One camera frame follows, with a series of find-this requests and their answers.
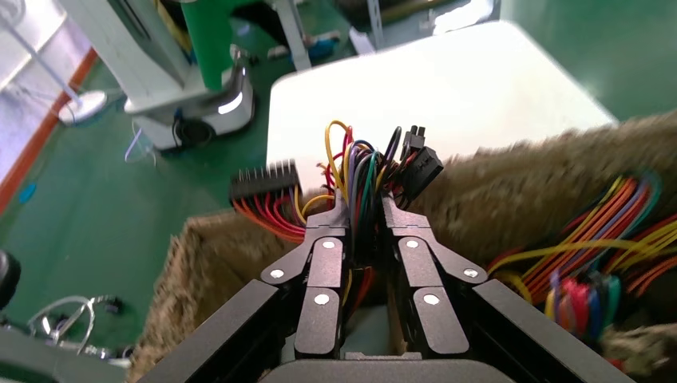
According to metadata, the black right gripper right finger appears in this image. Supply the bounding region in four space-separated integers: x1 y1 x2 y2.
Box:
380 190 489 357

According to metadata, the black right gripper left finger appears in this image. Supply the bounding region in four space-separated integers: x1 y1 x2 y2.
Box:
260 189 351 359

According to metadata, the power supply with coloured wires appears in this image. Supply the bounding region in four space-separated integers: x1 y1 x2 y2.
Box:
228 120 445 318
486 172 677 339

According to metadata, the white robot chassis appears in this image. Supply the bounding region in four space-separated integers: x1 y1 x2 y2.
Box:
57 0 256 153

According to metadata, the black round object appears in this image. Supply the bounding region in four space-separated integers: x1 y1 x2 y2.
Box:
0 248 22 311

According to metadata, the white floor cable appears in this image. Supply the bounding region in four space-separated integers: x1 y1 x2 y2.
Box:
124 126 158 166

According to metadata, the white table frame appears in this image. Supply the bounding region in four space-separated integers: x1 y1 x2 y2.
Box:
267 0 314 73

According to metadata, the dark grey machine with cables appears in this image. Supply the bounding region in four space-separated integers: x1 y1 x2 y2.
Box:
0 294 133 383

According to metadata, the white pedestal fan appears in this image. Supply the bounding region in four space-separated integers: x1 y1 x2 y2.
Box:
0 0 109 126

